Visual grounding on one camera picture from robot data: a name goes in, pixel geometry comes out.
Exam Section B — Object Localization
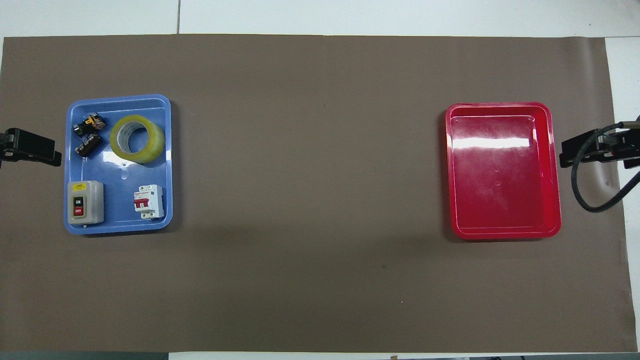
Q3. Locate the blue plastic tray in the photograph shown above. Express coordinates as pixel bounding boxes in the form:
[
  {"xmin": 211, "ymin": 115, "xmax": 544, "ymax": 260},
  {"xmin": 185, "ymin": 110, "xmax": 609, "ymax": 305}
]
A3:
[{"xmin": 64, "ymin": 94, "xmax": 174, "ymax": 235}]

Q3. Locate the black yellow small component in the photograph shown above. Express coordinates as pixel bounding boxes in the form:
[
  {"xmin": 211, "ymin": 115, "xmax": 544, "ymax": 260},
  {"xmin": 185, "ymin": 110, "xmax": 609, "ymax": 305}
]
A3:
[{"xmin": 73, "ymin": 113, "xmax": 107, "ymax": 137}]

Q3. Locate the clear yellowish tape roll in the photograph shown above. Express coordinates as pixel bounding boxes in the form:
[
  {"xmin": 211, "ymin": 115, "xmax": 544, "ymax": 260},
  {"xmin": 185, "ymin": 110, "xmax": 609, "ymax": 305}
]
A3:
[{"xmin": 109, "ymin": 114, "xmax": 166, "ymax": 164}]

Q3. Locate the black cable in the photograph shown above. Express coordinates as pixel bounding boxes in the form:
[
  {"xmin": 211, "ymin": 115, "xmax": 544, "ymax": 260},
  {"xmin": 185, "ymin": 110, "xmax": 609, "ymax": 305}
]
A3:
[{"xmin": 571, "ymin": 121, "xmax": 640, "ymax": 213}]

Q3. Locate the black brown small component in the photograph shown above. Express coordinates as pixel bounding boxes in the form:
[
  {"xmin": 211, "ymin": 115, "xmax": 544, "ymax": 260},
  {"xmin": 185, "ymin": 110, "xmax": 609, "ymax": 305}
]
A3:
[{"xmin": 74, "ymin": 133, "xmax": 104, "ymax": 158}]

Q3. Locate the red plastic tray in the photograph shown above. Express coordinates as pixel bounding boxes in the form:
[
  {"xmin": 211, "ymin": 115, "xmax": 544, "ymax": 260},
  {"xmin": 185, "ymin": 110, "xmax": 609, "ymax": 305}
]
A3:
[{"xmin": 445, "ymin": 102, "xmax": 562, "ymax": 240}]

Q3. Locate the grey on-off switch box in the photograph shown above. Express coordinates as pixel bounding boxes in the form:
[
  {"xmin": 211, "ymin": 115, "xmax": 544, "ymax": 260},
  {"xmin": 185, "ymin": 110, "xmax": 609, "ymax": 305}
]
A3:
[{"xmin": 67, "ymin": 180, "xmax": 105, "ymax": 225}]

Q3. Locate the white red circuit breaker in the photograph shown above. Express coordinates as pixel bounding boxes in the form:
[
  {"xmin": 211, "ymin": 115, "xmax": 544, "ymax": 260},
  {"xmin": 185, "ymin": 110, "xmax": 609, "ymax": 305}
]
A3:
[{"xmin": 133, "ymin": 184, "xmax": 165, "ymax": 220}]

